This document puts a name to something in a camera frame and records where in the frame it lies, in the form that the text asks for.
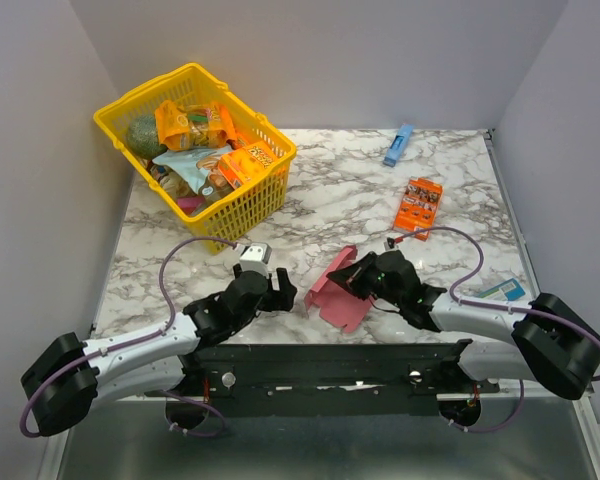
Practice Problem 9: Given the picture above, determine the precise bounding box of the pink paper box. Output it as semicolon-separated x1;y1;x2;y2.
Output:
304;245;372;334

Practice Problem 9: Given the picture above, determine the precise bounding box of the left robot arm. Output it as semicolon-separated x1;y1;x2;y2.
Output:
19;268;297;438

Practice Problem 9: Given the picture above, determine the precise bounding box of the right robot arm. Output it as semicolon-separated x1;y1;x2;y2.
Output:
327;250;600;400

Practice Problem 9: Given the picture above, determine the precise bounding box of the orange product box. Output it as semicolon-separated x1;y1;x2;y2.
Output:
393;177;444;241

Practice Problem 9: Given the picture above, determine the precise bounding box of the orange cracker box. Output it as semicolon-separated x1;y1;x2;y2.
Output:
218;141;278;190

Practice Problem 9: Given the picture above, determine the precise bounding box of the blue small box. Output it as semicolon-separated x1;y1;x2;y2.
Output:
383;124;414;167

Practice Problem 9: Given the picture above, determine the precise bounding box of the teal card package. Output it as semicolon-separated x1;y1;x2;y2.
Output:
478;278;526;301

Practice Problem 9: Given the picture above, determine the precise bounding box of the pink item in basket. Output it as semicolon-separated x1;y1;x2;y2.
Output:
176;196;207;216

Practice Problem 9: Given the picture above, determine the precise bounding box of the light blue snack bag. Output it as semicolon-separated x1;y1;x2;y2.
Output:
153;146;232;194

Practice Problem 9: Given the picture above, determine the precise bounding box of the orange snack bag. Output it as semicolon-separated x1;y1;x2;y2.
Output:
154;100;237;151

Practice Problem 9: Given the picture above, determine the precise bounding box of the green melon ball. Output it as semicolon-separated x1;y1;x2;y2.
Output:
126;114;164;159

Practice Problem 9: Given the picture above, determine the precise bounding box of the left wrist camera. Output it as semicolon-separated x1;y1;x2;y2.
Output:
238;243;272;278

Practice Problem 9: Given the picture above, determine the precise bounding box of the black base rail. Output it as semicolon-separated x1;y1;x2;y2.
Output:
171;340;499;417

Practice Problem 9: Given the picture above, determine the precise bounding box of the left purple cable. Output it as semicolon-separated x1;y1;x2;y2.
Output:
18;236;246;439

